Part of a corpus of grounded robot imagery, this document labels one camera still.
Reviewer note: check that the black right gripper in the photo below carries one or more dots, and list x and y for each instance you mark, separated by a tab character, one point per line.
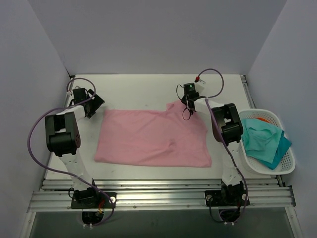
189	101

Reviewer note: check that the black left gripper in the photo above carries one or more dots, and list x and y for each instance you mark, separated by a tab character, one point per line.
93	103

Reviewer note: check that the pink t shirt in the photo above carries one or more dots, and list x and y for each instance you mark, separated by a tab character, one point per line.
153	138

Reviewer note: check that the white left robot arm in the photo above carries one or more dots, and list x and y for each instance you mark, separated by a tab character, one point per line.
63	137

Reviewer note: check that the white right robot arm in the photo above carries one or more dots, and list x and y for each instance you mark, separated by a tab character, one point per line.
226	127

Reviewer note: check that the orange garment in basket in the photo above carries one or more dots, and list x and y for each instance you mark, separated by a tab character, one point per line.
262	119

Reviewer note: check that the teal t shirt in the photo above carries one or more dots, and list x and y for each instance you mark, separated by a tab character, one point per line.
264	142

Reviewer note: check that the white plastic laundry basket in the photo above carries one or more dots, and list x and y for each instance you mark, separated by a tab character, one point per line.
287	164

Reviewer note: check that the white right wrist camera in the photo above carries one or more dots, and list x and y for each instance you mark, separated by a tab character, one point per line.
199	84

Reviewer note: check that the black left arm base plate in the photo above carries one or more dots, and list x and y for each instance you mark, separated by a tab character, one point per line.
88	199

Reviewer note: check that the aluminium front rail frame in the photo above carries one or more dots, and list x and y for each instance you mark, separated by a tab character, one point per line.
161	194

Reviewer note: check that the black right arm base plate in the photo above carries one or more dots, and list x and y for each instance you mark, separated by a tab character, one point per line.
218	198

